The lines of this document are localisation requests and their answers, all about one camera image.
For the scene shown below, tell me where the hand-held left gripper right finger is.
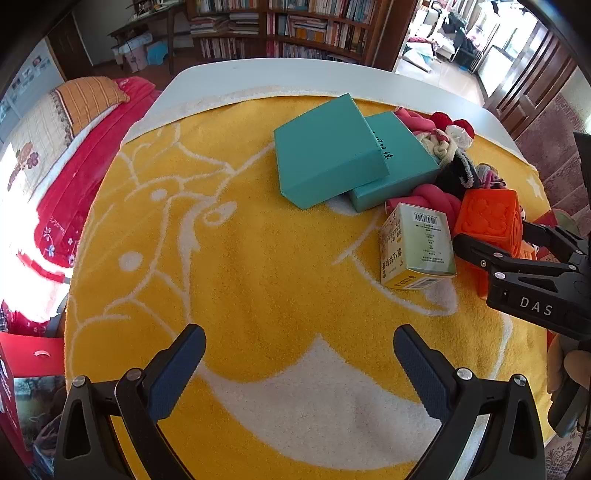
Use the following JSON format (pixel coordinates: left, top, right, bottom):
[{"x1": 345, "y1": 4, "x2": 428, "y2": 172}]
[{"x1": 393, "y1": 324, "x2": 548, "y2": 480}]

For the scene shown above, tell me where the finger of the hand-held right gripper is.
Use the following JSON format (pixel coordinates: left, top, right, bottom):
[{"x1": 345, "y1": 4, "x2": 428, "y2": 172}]
[
  {"x1": 454, "y1": 233, "x2": 575, "y2": 278},
  {"x1": 522, "y1": 220, "x2": 591, "y2": 263}
]

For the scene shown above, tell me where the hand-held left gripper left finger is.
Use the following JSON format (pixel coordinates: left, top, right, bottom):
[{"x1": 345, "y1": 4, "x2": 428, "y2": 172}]
[{"x1": 54, "y1": 323, "x2": 206, "y2": 480}]

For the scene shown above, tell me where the orange embossed toy block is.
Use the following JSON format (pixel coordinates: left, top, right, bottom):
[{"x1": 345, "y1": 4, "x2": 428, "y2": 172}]
[{"x1": 451, "y1": 188, "x2": 539, "y2": 298}]

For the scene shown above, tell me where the yellow-green medicine box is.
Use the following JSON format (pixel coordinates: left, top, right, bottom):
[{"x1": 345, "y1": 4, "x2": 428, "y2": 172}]
[{"x1": 379, "y1": 202, "x2": 458, "y2": 291}]

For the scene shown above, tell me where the grey sock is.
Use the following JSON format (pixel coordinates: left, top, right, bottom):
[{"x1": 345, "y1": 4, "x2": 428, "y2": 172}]
[{"x1": 478, "y1": 164, "x2": 507, "y2": 190}]

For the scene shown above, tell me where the black fuzzy sock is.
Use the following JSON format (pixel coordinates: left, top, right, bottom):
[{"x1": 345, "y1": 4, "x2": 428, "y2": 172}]
[{"x1": 436, "y1": 152, "x2": 481, "y2": 199}]

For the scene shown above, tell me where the cream sock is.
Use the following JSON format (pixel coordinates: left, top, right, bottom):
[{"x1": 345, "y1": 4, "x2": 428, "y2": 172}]
[{"x1": 413, "y1": 129, "x2": 472, "y2": 163}]

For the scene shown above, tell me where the teal box with black print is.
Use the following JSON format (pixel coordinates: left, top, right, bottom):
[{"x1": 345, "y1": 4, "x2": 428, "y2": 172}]
[{"x1": 348, "y1": 112, "x2": 440, "y2": 213}]

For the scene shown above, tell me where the pink sock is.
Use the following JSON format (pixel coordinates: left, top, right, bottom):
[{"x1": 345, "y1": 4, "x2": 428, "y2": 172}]
[{"x1": 392, "y1": 107, "x2": 435, "y2": 134}]

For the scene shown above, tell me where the plain teal cardboard box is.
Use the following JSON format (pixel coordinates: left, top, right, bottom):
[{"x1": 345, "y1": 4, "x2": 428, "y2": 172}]
[{"x1": 273, "y1": 93, "x2": 391, "y2": 210}]

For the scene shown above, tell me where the person's right hand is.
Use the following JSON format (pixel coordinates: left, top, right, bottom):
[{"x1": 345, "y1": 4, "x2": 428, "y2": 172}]
[{"x1": 547, "y1": 342, "x2": 591, "y2": 394}]

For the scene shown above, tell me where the yellow printed towel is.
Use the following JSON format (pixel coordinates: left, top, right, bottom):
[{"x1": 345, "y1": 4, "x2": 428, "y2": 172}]
[{"x1": 65, "y1": 90, "x2": 555, "y2": 480}]

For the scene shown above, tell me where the brown wooden door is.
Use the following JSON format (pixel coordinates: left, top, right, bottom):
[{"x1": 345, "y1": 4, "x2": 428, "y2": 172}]
[{"x1": 480, "y1": 21, "x2": 583, "y2": 139}]

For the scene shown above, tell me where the chair with dark clothes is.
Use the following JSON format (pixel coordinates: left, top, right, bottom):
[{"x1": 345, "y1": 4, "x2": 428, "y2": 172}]
[{"x1": 443, "y1": 9, "x2": 485, "y2": 72}]

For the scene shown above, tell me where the white patterned quilt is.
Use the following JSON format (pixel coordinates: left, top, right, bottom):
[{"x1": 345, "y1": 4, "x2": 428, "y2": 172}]
[{"x1": 0, "y1": 88, "x2": 77, "y2": 204}]

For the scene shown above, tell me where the orange striped pillow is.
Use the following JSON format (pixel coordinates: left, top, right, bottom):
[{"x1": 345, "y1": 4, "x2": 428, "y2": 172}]
[{"x1": 50, "y1": 78, "x2": 130, "y2": 134}]

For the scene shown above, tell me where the wooden bookshelf with books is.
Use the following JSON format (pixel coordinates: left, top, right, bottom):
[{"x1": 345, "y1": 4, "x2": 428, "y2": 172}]
[{"x1": 187, "y1": 0, "x2": 393, "y2": 65}]

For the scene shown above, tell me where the white storage box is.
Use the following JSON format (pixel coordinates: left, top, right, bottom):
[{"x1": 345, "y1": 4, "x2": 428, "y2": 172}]
[{"x1": 113, "y1": 39, "x2": 149, "y2": 73}]

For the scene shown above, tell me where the white wardrobe with picture cards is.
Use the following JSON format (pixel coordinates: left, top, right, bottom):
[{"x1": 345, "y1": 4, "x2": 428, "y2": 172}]
[{"x1": 0, "y1": 39, "x2": 65, "y2": 148}]

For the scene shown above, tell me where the dark wooden desk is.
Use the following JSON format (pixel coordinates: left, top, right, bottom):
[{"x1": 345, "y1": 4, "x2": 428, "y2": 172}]
[{"x1": 108, "y1": 0, "x2": 195, "y2": 77}]

